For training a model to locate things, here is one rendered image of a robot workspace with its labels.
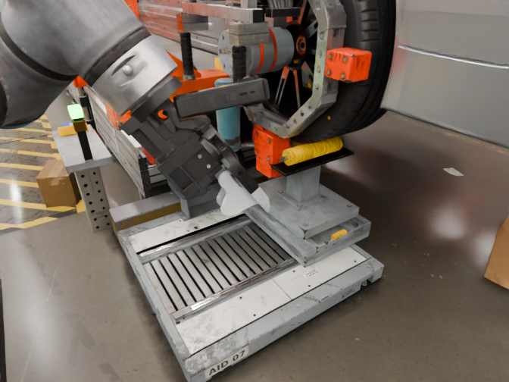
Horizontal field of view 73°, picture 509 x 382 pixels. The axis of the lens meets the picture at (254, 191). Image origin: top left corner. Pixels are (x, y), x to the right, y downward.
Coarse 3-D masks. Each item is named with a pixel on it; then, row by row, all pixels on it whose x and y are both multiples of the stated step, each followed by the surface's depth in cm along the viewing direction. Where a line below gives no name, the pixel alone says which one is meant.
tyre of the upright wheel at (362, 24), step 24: (360, 0) 88; (384, 0) 90; (360, 24) 89; (384, 24) 91; (360, 48) 91; (384, 48) 94; (384, 72) 98; (360, 96) 99; (336, 120) 106; (360, 120) 111
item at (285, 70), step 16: (304, 0) 106; (304, 16) 109; (304, 32) 110; (288, 64) 121; (304, 64) 114; (272, 80) 139; (288, 80) 125; (272, 96) 136; (288, 96) 139; (304, 96) 141; (288, 112) 130
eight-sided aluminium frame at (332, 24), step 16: (320, 0) 87; (336, 0) 89; (320, 16) 88; (336, 16) 87; (320, 32) 90; (336, 32) 91; (320, 48) 92; (336, 48) 93; (320, 64) 93; (320, 80) 95; (336, 80) 97; (320, 96) 96; (336, 96) 100; (256, 112) 129; (272, 112) 129; (304, 112) 104; (320, 112) 105; (272, 128) 122; (288, 128) 114; (304, 128) 115
